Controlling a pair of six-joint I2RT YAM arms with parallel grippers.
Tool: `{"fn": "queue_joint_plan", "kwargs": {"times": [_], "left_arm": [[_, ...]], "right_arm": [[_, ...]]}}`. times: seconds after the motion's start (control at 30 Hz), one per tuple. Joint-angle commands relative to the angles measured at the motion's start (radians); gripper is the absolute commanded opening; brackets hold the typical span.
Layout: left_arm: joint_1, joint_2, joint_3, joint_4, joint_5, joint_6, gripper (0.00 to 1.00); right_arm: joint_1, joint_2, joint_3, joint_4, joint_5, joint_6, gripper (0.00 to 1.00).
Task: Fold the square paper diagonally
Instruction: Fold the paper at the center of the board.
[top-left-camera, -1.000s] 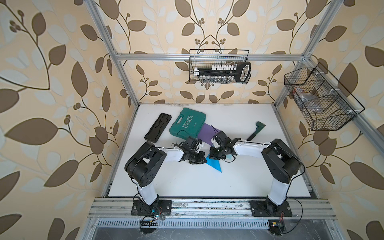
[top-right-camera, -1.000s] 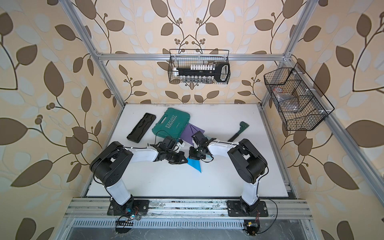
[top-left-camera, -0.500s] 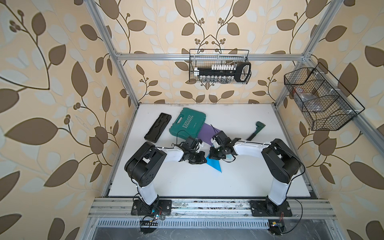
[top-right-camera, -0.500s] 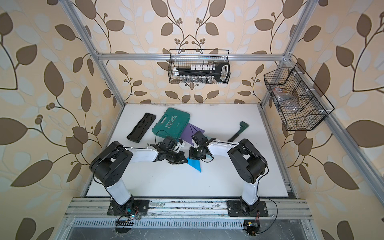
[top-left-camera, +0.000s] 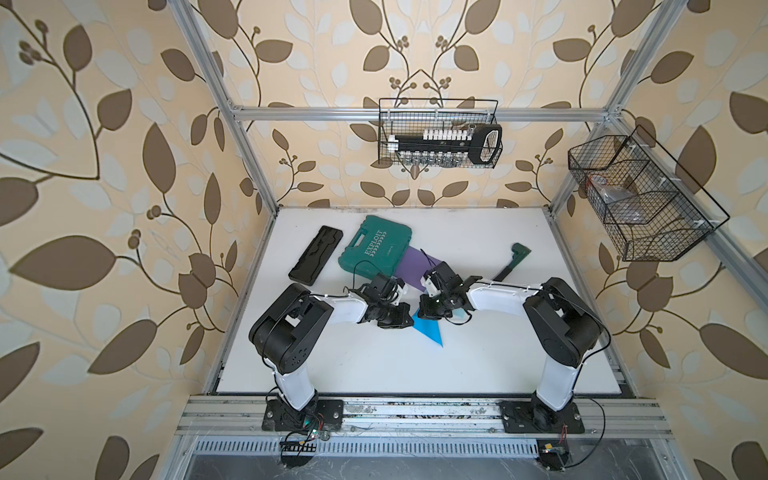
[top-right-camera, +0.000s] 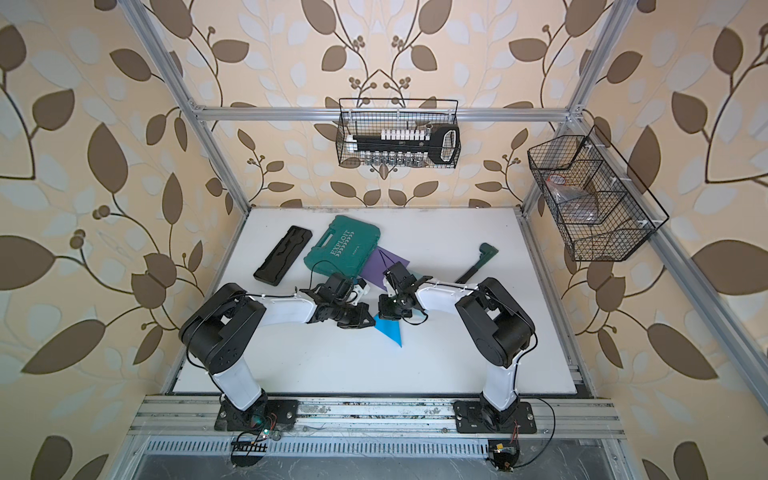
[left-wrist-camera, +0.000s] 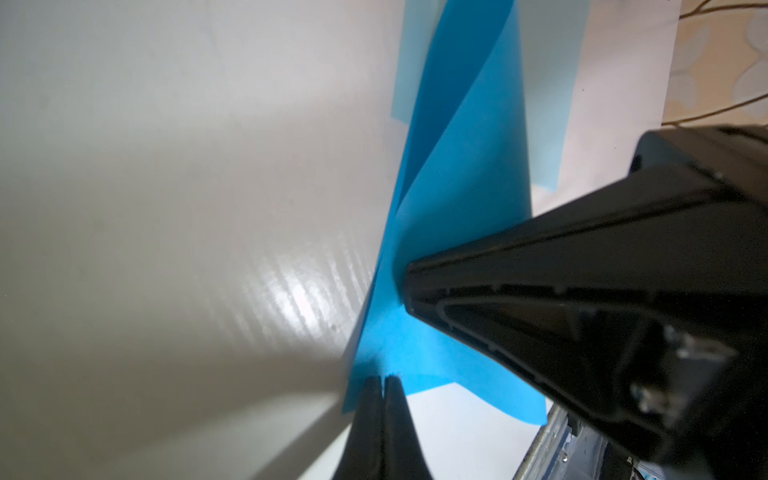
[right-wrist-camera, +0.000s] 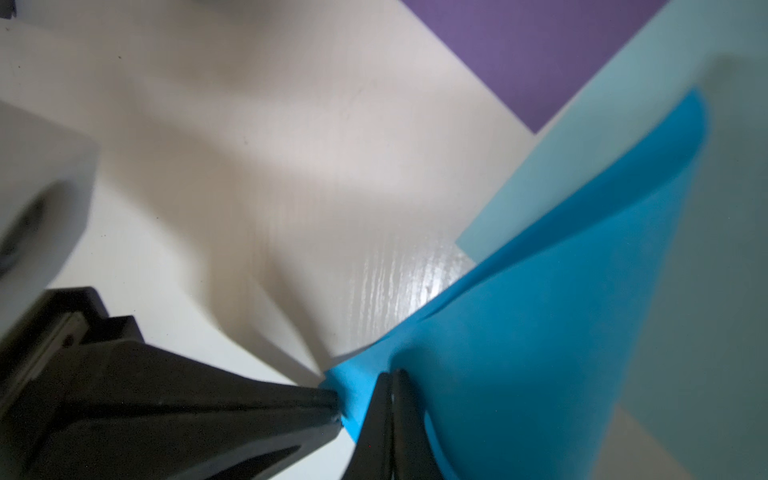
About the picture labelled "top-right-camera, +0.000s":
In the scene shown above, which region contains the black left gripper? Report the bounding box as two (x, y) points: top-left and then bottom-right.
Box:
(330, 300), (379, 328)

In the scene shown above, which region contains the blue square paper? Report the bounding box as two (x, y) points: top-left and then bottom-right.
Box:
(374, 316), (402, 347)

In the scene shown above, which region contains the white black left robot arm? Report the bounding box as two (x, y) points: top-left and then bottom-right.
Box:
(179, 274), (375, 413)

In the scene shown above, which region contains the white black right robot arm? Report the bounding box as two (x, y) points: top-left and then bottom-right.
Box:
(378, 262), (538, 423)

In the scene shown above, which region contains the purple square paper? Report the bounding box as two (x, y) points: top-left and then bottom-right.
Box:
(359, 246), (410, 290)

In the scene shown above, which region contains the green plastic tool case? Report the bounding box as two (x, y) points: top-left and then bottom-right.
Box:
(303, 215), (381, 278)

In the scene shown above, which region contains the black foam tool tray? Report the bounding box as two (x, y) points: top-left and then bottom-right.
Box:
(253, 225), (312, 286)

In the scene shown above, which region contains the black socket set holder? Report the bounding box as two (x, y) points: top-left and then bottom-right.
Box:
(342, 124), (461, 165)

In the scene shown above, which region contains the small circuit board left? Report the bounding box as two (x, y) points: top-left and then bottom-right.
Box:
(229, 430), (282, 468)

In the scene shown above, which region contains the small circuit board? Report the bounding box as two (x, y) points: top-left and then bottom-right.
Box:
(486, 439), (520, 472)
(229, 430), (282, 468)

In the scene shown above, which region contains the plastic bag in basket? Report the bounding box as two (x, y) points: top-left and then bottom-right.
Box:
(546, 175), (599, 224)

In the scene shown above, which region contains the small circuit board right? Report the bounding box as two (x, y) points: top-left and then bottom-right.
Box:
(486, 439), (520, 472)

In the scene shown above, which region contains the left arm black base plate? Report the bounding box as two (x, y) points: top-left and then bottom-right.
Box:
(214, 396), (299, 432)

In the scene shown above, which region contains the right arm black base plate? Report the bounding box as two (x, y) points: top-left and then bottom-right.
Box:
(453, 398), (537, 435)

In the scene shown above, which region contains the aluminium frame post right rear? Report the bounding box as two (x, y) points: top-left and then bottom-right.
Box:
(520, 0), (637, 214)

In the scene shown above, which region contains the aluminium frame post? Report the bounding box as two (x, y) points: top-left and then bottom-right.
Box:
(118, 0), (251, 216)
(520, 0), (637, 214)

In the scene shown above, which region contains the black wire basket rear wall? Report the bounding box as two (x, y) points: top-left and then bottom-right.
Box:
(335, 97), (461, 169)

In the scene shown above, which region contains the black wire basket wall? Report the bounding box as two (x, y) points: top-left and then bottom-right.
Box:
(527, 126), (669, 262)
(335, 97), (461, 169)

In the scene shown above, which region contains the aluminium frame rear crossbar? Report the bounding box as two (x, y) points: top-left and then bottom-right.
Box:
(194, 106), (570, 124)

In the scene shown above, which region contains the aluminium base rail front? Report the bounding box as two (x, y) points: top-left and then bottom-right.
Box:
(128, 395), (626, 440)

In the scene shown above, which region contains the black wire basket right wall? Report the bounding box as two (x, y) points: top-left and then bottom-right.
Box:
(527, 126), (669, 262)

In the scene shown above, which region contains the aluminium frame right side rail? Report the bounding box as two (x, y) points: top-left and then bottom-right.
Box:
(566, 118), (767, 409)

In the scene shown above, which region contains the aluminium frame post left rear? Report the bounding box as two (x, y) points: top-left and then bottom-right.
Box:
(118, 0), (251, 216)

